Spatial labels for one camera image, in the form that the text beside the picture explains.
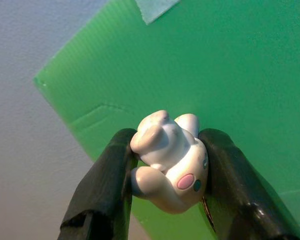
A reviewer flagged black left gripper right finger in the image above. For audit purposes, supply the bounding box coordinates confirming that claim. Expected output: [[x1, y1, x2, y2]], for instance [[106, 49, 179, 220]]
[[198, 127, 300, 240]]

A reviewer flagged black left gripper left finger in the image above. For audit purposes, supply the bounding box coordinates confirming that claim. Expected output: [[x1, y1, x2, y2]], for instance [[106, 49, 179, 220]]
[[59, 127, 139, 240]]

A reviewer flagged white figure keychain with keys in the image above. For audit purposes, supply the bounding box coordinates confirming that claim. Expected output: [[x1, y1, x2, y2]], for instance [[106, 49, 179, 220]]
[[129, 109, 216, 232]]

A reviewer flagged green corrugated plastic board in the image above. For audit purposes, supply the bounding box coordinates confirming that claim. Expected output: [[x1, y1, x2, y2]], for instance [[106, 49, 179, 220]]
[[32, 0, 300, 240]]

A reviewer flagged long clear tape strip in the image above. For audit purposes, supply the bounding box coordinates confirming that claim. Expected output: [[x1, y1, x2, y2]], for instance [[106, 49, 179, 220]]
[[134, 0, 182, 26]]

